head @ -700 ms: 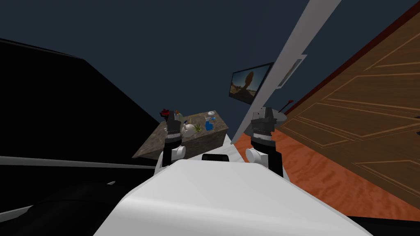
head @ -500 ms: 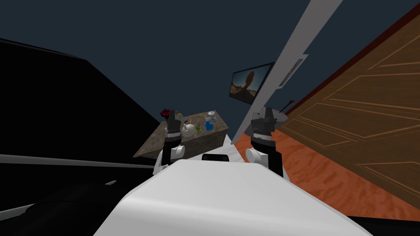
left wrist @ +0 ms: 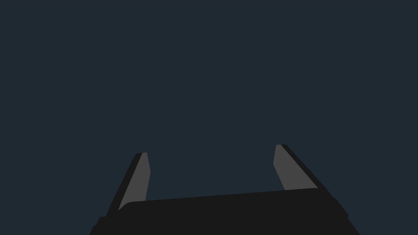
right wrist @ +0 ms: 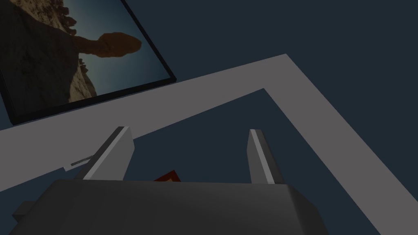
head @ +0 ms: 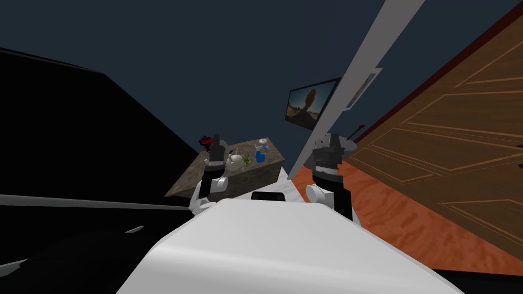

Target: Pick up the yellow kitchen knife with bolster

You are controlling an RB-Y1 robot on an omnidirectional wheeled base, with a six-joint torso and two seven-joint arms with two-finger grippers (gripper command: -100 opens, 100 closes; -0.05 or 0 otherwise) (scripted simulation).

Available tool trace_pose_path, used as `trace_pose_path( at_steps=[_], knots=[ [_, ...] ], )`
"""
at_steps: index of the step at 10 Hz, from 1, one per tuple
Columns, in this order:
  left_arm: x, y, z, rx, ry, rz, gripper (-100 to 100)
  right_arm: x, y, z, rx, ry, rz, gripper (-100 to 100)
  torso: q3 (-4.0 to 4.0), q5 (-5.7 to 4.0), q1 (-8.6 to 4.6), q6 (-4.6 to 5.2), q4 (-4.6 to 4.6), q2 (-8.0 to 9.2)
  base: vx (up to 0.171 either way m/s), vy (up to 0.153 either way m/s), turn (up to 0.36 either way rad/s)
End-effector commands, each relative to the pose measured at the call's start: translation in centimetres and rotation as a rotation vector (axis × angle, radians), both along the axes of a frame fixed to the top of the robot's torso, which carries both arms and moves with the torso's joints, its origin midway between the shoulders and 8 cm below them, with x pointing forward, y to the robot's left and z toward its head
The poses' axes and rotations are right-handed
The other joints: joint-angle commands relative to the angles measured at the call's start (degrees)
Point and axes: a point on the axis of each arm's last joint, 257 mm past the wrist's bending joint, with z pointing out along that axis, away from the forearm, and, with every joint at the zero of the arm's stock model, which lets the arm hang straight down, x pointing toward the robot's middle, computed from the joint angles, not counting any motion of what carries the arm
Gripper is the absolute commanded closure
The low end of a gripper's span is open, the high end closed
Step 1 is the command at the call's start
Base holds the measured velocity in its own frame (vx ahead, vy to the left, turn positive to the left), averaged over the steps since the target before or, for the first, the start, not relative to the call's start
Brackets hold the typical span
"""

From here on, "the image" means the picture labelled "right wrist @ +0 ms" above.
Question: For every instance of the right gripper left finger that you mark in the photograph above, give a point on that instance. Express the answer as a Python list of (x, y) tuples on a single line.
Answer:
[(111, 156)]

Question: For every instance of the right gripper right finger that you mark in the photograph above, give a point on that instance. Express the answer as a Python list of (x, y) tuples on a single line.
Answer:
[(261, 160)]

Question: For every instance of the red and tan object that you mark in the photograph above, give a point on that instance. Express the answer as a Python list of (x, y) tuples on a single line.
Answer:
[(168, 177)]

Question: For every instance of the framed desert rock picture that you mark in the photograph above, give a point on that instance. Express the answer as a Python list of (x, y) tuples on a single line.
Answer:
[(65, 58)]

